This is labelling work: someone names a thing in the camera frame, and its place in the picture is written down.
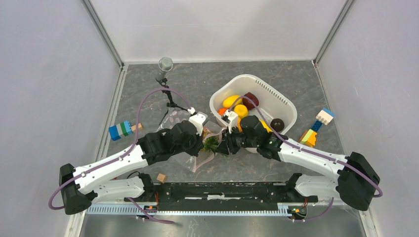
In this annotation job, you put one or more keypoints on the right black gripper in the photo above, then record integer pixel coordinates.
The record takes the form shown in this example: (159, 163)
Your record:
(227, 146)

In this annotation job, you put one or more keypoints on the clear zip top bag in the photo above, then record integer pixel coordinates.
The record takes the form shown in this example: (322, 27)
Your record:
(192, 163)

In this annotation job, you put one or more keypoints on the yellow toy bananas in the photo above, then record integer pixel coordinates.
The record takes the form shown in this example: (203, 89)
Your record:
(261, 121)

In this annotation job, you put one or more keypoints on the dark red toy fruit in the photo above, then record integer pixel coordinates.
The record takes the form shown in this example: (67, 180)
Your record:
(250, 101)

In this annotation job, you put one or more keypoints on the orange toy pineapple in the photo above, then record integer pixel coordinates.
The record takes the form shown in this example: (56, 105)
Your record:
(210, 140)

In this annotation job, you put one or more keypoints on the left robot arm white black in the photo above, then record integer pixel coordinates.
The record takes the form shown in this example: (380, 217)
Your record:
(85, 185)

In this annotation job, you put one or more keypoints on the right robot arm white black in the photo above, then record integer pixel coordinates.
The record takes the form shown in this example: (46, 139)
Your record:
(350, 178)

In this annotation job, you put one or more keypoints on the orange toy pumpkin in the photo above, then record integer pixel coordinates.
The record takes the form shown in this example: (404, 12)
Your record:
(222, 111)

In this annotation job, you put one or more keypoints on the yellow toy mango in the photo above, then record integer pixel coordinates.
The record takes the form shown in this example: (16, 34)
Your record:
(232, 101)

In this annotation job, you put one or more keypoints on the small wooden cube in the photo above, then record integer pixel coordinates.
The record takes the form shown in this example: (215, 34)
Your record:
(161, 178)

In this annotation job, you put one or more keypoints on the white blue yellow block stack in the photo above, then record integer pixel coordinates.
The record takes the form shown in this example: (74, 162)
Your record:
(324, 117)

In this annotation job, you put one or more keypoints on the tan wooden block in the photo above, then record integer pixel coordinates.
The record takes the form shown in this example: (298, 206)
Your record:
(136, 127)

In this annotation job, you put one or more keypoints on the blue green toy block stack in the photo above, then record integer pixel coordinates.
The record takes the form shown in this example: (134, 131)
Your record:
(120, 130)

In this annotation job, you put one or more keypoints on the silver microphone on tripod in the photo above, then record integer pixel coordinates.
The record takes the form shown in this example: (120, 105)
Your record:
(165, 65)

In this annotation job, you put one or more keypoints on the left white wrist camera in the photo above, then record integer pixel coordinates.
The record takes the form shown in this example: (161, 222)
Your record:
(198, 119)

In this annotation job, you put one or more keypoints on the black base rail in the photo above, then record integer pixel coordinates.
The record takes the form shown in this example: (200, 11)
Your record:
(222, 196)

